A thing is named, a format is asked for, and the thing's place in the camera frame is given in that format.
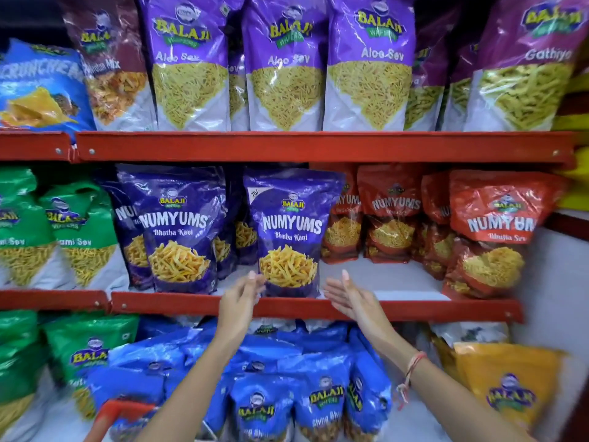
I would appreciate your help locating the person's right hand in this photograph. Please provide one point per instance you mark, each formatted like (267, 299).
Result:
(361, 308)

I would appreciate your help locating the magenta snack packet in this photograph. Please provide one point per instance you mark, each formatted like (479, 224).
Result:
(524, 73)
(458, 91)
(428, 87)

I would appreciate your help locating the person's left fingers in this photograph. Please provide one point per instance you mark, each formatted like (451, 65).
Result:
(254, 285)

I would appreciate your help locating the stack of yellow packets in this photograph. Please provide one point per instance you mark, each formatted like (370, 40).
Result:
(575, 133)

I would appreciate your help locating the red metal shelf rail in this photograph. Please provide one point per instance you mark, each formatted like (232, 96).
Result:
(322, 147)
(50, 300)
(32, 146)
(414, 310)

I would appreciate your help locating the red snack pouch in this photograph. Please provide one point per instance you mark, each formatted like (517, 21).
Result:
(437, 225)
(343, 225)
(497, 225)
(391, 211)

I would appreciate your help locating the person's right thumb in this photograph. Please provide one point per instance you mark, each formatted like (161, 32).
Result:
(347, 283)

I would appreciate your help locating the person's right forearm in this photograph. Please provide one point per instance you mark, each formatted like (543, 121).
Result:
(441, 395)

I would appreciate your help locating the green sev snack packet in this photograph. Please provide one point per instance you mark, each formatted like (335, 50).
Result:
(85, 234)
(20, 234)
(18, 359)
(83, 349)

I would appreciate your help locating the person's left forearm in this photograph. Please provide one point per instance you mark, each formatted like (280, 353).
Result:
(198, 386)

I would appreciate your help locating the blue chips packet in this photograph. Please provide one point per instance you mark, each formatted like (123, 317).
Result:
(41, 87)

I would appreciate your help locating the person's left hand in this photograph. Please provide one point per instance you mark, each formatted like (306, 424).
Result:
(234, 308)

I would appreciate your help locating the pile of bright blue packets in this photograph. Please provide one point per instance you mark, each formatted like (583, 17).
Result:
(276, 377)

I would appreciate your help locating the purple sev snack packet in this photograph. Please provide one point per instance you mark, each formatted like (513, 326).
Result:
(285, 68)
(237, 87)
(188, 68)
(370, 64)

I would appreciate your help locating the yellow snack packet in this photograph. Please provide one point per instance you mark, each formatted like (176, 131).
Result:
(510, 382)
(460, 338)

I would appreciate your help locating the dark blue snack pouch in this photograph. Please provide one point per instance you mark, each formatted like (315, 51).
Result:
(290, 230)
(179, 225)
(245, 234)
(225, 243)
(131, 243)

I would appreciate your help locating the maroon snack mix packet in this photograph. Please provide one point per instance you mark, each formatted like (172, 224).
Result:
(115, 78)

